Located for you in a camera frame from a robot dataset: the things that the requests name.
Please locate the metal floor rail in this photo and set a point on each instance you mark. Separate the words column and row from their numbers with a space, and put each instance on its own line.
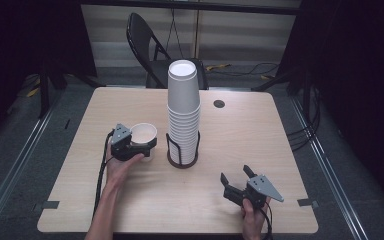
column 11, row 173
column 326, row 166

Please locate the black folding chair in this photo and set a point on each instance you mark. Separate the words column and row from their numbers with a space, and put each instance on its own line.
column 140, row 36

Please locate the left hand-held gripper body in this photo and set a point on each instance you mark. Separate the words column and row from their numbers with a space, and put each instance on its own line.
column 121, row 148

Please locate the black horizontal bar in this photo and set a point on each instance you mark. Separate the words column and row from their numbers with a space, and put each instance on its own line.
column 193, row 6

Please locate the person's right hand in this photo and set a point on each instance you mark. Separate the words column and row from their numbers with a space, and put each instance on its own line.
column 251, row 221

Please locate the round dark table grommet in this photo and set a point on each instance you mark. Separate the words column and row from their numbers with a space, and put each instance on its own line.
column 219, row 103

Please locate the single white paper cup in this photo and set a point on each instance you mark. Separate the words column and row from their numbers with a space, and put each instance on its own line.
column 144, row 133

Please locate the stack of white paper cups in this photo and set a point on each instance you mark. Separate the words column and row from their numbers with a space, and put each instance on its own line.
column 184, row 110

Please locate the yellow tape strip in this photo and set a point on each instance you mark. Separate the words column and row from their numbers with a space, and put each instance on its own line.
column 33, row 92
column 218, row 67

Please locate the black stand leg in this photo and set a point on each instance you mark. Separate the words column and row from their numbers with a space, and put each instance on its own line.
column 44, row 96
column 273, row 81

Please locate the wooden post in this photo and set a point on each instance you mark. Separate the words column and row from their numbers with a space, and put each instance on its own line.
column 197, row 33

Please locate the person's left hand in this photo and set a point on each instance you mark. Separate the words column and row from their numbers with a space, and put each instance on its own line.
column 118, row 173

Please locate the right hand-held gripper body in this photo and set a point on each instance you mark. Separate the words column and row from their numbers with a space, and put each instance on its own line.
column 261, row 186

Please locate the dark curtain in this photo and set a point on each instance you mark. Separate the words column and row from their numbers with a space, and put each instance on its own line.
column 23, row 43
column 356, row 83

